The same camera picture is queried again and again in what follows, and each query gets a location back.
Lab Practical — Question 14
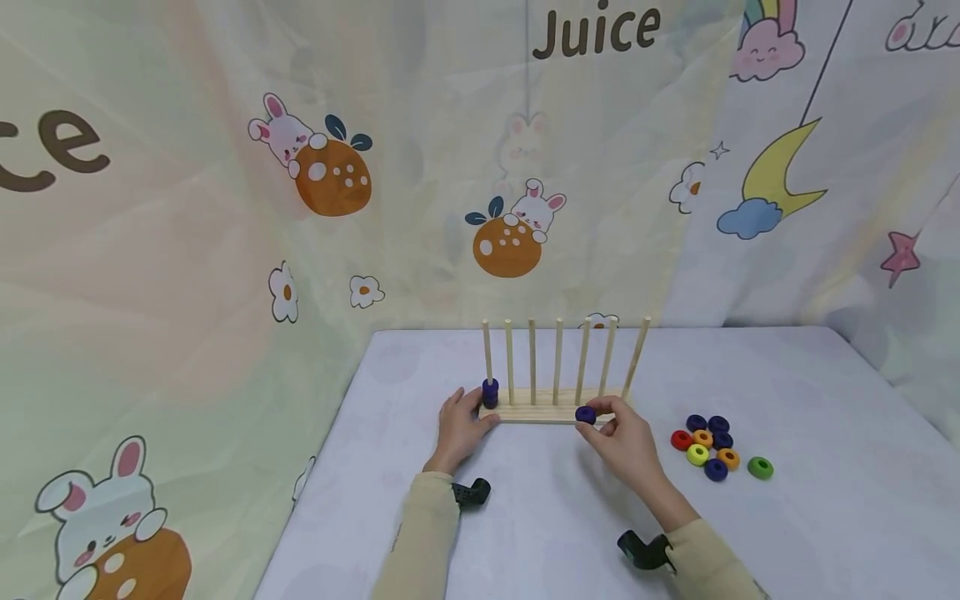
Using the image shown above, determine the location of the person's left hand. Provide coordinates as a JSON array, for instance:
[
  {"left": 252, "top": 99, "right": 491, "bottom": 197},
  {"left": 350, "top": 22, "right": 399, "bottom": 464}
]
[{"left": 422, "top": 387, "right": 502, "bottom": 477}]

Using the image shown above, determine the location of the person's right hand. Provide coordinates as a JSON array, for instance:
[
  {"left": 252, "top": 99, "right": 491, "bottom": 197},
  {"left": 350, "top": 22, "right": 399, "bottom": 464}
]
[{"left": 575, "top": 396, "right": 700, "bottom": 533}]

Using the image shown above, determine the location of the wooden stand with seven pegs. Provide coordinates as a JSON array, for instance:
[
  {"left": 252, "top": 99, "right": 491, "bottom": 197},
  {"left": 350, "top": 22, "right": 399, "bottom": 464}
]
[{"left": 478, "top": 317, "right": 653, "bottom": 425}]

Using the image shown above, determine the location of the person's right forearm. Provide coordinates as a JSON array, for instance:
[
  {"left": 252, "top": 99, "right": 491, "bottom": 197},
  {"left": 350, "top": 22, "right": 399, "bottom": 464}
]
[{"left": 665, "top": 518, "right": 773, "bottom": 600}]

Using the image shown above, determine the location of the person's left forearm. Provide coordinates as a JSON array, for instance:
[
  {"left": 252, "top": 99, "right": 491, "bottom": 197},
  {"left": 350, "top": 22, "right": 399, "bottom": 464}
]
[{"left": 369, "top": 472, "right": 462, "bottom": 600}]

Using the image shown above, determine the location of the black wrist band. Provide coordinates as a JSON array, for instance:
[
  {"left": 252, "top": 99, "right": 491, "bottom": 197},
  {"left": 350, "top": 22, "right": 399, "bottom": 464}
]
[
  {"left": 451, "top": 477, "right": 493, "bottom": 512},
  {"left": 617, "top": 530, "right": 678, "bottom": 575}
]

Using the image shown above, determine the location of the pile of colourful rings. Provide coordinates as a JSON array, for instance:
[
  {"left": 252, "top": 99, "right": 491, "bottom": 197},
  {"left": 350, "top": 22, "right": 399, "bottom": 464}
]
[{"left": 670, "top": 413, "right": 774, "bottom": 483}]

